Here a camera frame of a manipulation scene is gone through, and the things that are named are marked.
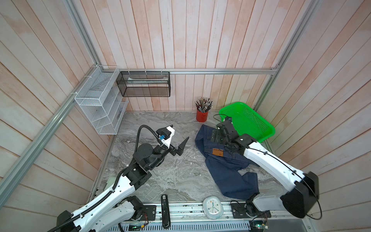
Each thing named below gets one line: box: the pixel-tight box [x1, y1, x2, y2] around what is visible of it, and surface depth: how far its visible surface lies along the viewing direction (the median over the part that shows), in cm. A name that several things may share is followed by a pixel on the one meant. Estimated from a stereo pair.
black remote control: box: [160, 193, 172, 230], surface depth 72 cm
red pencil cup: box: [194, 97, 214, 123], surface depth 106 cm
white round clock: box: [202, 195, 225, 220], surface depth 74 cm
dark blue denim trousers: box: [194, 124, 260, 200], surface depth 87 cm
